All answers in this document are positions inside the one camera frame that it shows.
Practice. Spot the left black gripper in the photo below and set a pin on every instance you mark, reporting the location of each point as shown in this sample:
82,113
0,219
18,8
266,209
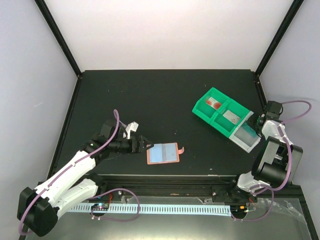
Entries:
139,143

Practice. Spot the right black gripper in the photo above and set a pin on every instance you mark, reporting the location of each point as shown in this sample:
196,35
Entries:
259,132

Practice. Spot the brown leather card holder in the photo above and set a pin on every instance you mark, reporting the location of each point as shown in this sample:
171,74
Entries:
164,153

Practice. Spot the white floral credit card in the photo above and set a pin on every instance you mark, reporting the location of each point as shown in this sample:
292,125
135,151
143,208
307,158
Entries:
232,117

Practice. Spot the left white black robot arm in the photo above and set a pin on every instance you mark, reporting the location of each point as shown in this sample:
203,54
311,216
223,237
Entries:
39,209

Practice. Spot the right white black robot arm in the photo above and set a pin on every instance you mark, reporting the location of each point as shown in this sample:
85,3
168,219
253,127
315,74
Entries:
276,164

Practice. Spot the red circle card in bin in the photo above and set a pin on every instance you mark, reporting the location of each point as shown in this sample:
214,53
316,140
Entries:
213,103

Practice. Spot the clear plastic bin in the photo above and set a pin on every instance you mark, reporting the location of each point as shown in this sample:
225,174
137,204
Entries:
243,140

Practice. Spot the green plastic bin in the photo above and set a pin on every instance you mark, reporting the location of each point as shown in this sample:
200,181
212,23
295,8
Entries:
204,111
224,126

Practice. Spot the left small circuit board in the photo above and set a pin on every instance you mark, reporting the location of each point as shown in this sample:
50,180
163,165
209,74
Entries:
100,207

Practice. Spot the small circuit board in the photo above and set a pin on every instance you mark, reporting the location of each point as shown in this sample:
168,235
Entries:
100,207
239,209

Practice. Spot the right small circuit board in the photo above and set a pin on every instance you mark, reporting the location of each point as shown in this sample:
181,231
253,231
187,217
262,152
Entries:
239,209

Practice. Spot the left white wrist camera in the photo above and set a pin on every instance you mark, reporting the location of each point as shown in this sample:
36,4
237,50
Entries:
131,127

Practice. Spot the light blue slotted cable duct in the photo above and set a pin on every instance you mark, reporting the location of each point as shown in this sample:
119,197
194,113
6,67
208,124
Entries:
157,209

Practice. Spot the right black frame post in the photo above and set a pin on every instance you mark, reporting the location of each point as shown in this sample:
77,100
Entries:
283,27

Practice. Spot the black frame post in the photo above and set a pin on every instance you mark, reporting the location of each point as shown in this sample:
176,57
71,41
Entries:
283,27
48,17

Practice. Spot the left black frame post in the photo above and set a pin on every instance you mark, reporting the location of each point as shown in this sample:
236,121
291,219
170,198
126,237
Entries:
48,17

